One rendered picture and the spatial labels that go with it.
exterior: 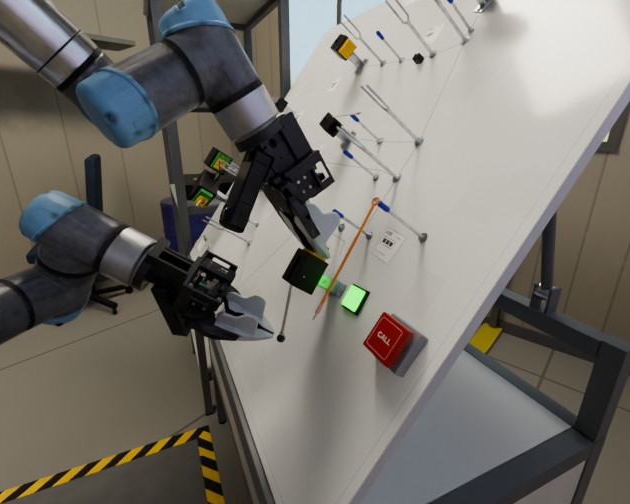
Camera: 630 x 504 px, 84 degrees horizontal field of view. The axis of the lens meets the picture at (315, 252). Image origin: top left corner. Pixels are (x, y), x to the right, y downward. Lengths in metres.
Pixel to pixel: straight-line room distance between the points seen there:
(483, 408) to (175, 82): 0.80
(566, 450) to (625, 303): 1.84
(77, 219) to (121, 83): 0.20
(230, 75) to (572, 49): 0.43
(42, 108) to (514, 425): 3.44
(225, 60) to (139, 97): 0.11
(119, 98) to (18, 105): 3.08
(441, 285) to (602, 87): 0.28
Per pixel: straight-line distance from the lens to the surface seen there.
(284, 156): 0.51
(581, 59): 0.59
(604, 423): 0.89
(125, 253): 0.52
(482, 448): 0.80
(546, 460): 0.83
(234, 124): 0.47
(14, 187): 3.50
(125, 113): 0.43
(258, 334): 0.56
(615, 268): 2.57
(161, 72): 0.44
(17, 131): 3.49
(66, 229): 0.55
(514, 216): 0.46
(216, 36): 0.47
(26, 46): 0.56
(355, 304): 0.53
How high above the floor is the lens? 1.36
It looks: 20 degrees down
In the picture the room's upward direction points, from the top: straight up
